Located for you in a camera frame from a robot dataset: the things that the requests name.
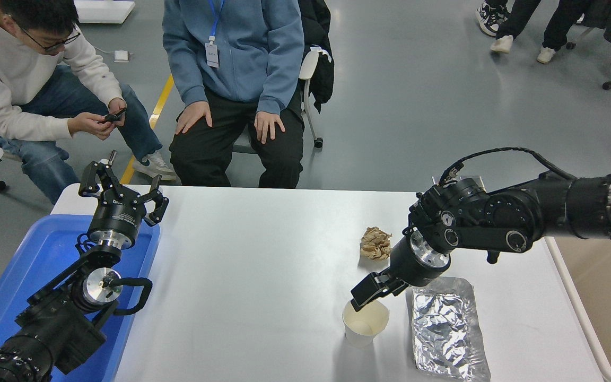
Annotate white flat platform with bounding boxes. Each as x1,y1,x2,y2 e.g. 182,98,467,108
75,0,136,24

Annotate white paper cup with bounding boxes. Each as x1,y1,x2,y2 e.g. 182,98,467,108
342,300,390,349

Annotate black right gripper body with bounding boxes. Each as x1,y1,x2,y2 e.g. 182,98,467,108
389,233,441,288

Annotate ID badge with blue lanyard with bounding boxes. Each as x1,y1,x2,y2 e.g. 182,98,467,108
205,0,225,68

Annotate blue plastic tray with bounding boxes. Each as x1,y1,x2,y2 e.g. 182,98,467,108
0,214,161,382

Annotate white folding chair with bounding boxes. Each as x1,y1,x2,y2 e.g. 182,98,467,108
231,47,333,154

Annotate person's left hand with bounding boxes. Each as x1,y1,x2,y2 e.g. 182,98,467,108
255,110,286,145
108,97,128,127

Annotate silver foil tray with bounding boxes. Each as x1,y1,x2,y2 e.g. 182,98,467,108
409,276,492,381

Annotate black jacket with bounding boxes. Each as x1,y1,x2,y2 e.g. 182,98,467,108
298,0,335,113

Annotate crumpled tan paper ball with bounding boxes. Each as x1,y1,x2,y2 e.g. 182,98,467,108
360,227,392,261

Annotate person's right hand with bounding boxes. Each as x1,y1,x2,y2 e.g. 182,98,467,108
68,112,118,141
174,101,213,135

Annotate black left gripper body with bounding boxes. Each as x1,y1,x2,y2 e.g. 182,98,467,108
89,197,144,240

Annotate person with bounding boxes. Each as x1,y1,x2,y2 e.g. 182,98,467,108
475,0,513,37
490,0,592,64
162,0,306,189
0,0,177,205

